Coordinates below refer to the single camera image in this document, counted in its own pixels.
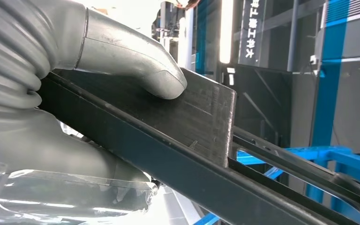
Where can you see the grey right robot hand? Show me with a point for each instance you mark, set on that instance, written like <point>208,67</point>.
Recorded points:
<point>130,52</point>

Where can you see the blue metal shelf rack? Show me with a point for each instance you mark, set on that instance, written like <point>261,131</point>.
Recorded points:
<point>307,153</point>

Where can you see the vertical white light strip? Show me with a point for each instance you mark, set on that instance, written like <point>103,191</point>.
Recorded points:
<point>226,31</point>

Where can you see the dark sign white characters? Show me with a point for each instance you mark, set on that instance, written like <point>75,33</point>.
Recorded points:
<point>259,31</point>

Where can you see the black metal cabinet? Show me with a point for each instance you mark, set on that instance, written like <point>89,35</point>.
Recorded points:
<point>260,93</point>

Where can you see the grey metal pole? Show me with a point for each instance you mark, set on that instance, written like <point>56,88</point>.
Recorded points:
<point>293,31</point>

